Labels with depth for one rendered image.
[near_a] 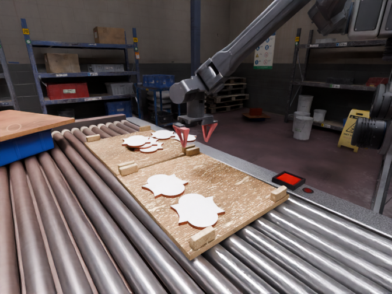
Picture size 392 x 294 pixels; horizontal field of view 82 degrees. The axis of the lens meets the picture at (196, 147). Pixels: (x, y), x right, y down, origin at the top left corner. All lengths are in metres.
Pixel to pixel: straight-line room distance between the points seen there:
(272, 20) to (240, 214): 0.47
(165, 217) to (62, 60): 4.46
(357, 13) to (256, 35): 0.59
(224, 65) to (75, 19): 5.03
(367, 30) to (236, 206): 0.84
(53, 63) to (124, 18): 1.90
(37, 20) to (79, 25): 0.69
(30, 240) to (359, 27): 1.23
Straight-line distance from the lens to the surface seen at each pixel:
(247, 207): 0.61
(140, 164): 0.85
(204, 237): 0.49
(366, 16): 1.15
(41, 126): 1.11
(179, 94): 0.65
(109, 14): 5.74
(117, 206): 0.67
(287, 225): 0.62
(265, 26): 0.63
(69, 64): 4.90
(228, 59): 0.65
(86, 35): 5.56
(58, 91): 4.81
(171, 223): 0.55
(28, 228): 0.68
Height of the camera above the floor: 1.29
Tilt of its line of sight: 21 degrees down
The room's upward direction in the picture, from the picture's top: straight up
